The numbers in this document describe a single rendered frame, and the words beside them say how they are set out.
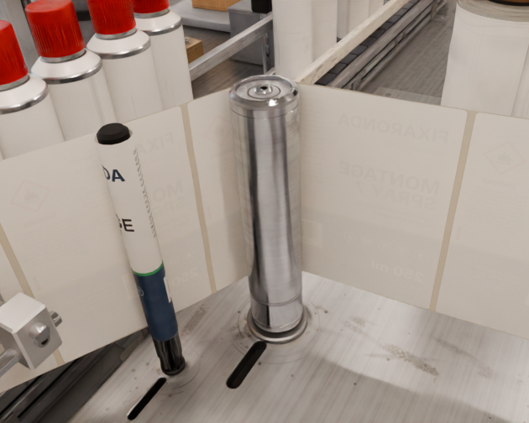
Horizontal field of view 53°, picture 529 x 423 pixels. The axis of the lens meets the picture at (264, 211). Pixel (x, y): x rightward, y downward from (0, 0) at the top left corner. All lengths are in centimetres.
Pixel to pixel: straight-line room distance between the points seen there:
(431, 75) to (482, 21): 49
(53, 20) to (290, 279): 24
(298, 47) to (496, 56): 34
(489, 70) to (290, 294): 22
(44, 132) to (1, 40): 6
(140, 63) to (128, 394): 25
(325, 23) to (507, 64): 38
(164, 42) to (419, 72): 52
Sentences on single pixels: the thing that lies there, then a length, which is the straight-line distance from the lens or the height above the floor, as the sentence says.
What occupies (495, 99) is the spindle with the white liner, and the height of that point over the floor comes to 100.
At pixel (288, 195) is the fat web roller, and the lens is 31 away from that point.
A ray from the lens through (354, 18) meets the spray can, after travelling 88.
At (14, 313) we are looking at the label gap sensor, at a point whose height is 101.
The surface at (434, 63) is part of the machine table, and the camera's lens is 96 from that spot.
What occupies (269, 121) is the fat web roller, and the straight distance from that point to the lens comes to 28.
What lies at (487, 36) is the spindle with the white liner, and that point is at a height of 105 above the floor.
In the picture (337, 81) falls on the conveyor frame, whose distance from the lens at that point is 76.
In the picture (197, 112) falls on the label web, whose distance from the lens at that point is 30.
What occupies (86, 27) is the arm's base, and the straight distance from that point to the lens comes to 83.
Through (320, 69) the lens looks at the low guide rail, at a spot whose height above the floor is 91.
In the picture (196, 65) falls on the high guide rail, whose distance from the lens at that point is 61.
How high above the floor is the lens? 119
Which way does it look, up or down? 38 degrees down
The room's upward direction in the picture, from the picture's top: 4 degrees counter-clockwise
